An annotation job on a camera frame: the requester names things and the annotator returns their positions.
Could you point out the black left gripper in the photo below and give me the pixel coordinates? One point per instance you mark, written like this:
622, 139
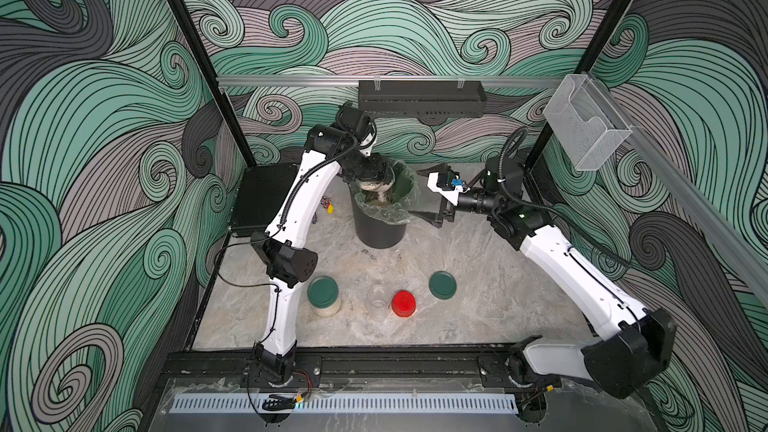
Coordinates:
375, 171

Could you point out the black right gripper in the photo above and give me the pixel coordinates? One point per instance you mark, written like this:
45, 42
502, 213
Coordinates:
433, 218

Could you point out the green jar lid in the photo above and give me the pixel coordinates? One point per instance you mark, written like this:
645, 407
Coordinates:
442, 285

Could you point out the red jar lid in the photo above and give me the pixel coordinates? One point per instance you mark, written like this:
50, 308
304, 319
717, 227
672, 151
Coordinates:
403, 303

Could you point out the green-lidded oatmeal jar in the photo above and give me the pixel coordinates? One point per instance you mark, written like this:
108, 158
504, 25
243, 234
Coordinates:
323, 294
380, 187

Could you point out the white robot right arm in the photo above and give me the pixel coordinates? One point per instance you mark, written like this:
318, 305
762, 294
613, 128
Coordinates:
633, 344

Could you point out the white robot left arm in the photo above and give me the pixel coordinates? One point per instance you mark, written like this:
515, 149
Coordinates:
329, 151

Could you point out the clear plastic bin liner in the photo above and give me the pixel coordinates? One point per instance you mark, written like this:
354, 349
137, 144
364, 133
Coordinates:
394, 206

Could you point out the red yellow toy car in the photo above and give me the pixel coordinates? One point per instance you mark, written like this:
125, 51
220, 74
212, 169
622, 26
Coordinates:
327, 204

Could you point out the black trash bin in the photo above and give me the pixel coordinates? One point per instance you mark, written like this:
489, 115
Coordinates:
375, 233

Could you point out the black hard case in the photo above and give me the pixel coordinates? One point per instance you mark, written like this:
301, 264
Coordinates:
260, 196

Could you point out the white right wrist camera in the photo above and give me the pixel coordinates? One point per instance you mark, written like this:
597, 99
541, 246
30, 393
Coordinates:
447, 184

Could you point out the black wall-mounted tray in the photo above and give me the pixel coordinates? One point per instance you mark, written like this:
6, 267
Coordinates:
432, 100

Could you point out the aluminium wall rail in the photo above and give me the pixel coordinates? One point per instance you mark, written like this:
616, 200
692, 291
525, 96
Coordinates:
715, 171
305, 80

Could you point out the clear acrylic wall holder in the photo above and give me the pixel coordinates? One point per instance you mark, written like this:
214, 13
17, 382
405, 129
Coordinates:
587, 121

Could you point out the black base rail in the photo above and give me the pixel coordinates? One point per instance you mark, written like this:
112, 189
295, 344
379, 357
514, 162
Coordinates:
494, 365

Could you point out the white slotted cable duct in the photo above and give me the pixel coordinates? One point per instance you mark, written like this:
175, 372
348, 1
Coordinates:
361, 403

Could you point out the aluminium right wall rail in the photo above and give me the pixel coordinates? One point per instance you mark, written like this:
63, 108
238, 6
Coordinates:
715, 171

